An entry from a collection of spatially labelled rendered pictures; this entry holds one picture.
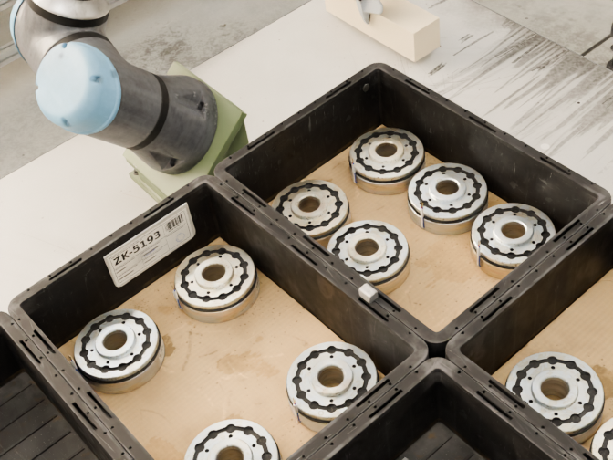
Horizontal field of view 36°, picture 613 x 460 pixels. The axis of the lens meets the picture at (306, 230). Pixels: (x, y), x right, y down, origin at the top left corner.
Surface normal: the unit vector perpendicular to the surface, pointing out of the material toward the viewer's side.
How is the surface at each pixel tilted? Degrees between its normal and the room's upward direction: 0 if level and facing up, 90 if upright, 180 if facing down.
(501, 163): 90
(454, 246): 0
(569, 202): 90
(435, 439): 0
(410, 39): 90
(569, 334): 0
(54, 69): 42
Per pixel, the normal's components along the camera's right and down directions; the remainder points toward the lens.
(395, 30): -0.77, 0.52
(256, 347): -0.12, -0.68
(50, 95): -0.51, -0.09
